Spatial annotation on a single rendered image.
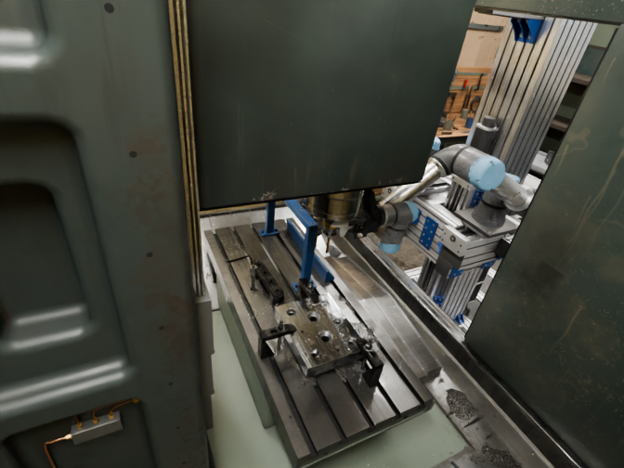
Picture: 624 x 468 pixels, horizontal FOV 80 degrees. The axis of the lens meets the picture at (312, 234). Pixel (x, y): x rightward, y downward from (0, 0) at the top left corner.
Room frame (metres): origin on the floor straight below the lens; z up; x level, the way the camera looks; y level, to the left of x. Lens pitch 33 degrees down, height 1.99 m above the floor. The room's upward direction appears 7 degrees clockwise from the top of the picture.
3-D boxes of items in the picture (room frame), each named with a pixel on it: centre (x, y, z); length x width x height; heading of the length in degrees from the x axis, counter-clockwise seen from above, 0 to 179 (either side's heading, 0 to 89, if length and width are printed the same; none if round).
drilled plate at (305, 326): (0.93, -0.07, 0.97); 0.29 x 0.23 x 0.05; 30
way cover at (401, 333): (1.36, -0.30, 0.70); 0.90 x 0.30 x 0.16; 30
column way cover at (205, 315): (0.76, 0.33, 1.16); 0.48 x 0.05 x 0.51; 30
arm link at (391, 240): (1.15, -0.28, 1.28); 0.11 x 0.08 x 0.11; 29
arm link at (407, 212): (1.14, -0.30, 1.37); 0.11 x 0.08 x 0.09; 123
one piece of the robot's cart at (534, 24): (1.85, -0.77, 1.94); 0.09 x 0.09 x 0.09; 31
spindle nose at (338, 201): (0.99, -0.06, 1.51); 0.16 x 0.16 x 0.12
